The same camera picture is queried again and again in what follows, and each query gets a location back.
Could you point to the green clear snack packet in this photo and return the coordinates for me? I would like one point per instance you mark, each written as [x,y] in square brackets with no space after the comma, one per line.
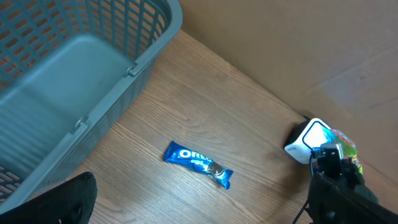
[346,149]

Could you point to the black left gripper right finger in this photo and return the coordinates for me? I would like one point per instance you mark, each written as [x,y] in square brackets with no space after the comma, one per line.
[331,202]

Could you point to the white barcode scanner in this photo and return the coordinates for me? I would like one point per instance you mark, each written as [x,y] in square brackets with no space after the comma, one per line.
[304,137]

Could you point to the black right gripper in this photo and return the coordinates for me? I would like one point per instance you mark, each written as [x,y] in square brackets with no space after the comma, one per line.
[346,171]

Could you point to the grey plastic mesh basket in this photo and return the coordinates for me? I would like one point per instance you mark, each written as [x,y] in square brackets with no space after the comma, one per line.
[69,70]

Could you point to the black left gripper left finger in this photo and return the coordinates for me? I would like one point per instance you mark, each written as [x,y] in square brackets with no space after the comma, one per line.
[71,202]

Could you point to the blue Oreo cookie packet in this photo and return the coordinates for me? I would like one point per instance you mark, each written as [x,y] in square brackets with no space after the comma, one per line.
[197,162]

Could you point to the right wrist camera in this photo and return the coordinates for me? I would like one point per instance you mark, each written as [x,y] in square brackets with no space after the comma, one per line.
[327,160]

